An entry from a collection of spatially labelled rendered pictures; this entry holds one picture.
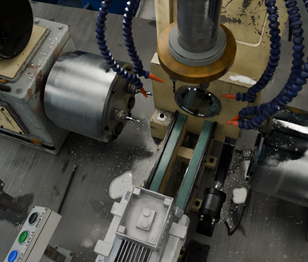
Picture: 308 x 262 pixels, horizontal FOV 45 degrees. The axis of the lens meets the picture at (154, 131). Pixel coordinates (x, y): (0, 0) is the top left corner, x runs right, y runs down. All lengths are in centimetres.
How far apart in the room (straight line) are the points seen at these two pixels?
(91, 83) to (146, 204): 36
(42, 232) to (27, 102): 36
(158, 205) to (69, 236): 43
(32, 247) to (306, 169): 69
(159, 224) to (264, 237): 44
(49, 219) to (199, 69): 52
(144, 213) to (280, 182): 35
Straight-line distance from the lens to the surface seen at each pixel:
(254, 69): 118
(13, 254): 101
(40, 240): 100
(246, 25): 107
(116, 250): 93
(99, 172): 131
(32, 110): 115
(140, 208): 92
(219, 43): 85
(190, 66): 84
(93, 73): 107
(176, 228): 94
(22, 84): 111
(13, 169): 141
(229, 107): 115
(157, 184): 114
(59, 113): 111
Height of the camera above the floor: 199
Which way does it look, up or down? 61 degrees down
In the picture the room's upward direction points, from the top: 6 degrees counter-clockwise
